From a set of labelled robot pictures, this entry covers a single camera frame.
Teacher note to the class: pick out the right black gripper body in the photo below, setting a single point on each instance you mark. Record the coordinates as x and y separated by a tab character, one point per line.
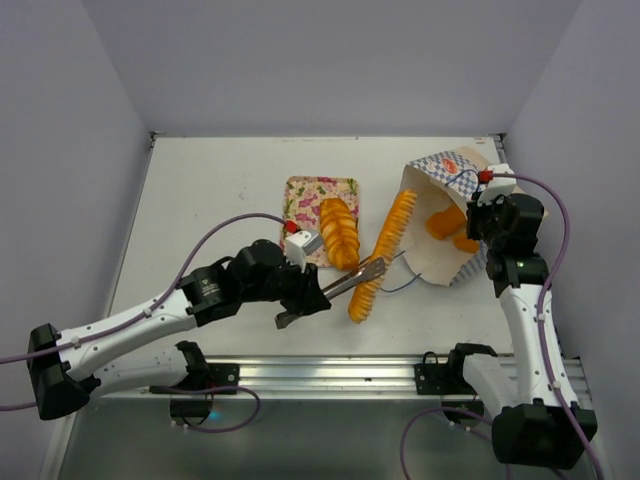
484	223

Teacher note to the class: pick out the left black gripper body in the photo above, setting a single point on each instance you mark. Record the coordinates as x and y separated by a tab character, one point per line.
286	286

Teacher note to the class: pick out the fake croissant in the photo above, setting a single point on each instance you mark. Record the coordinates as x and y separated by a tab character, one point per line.
465	244

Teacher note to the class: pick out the blue checkered paper bag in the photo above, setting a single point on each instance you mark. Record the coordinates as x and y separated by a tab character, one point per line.
450	177

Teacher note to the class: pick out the metal serving tongs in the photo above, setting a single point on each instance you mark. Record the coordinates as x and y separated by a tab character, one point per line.
367	271

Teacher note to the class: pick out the twisted fake bread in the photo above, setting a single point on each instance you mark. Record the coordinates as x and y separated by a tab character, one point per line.
340	235

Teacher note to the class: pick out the long fake baguette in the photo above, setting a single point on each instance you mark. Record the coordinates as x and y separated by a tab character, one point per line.
388	241

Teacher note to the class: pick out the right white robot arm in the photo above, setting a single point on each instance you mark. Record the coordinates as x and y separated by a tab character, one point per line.
536	418

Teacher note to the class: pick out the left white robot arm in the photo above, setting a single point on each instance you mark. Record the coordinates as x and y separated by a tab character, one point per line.
68	368

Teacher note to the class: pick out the floral rectangular tray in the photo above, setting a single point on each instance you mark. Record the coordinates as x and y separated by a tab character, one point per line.
303	197

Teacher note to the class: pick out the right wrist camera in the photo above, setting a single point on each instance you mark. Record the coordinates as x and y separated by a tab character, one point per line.
498	180

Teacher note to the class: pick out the aluminium mounting rail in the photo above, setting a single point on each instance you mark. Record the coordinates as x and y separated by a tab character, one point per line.
277	377

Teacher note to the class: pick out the left black base bracket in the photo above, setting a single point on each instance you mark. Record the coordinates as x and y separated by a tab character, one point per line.
214	375

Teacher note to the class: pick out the black base bracket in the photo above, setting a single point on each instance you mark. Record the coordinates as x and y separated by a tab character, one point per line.
214	375
441	376

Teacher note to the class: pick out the right black base bracket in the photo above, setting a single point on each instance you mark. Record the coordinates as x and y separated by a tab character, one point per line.
441	376

